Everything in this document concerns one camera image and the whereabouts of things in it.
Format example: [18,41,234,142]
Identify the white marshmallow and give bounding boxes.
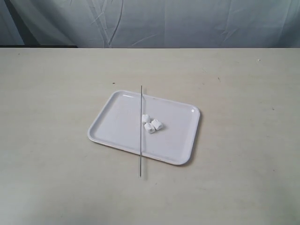
[142,114,151,125]
[144,122,156,134]
[151,119,164,130]

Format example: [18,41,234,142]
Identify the thin metal skewer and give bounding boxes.
[139,85,143,179]

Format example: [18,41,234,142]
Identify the white rectangular plastic tray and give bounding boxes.
[88,90,201,165]

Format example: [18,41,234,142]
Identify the grey-blue backdrop curtain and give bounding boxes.
[0,0,300,48]

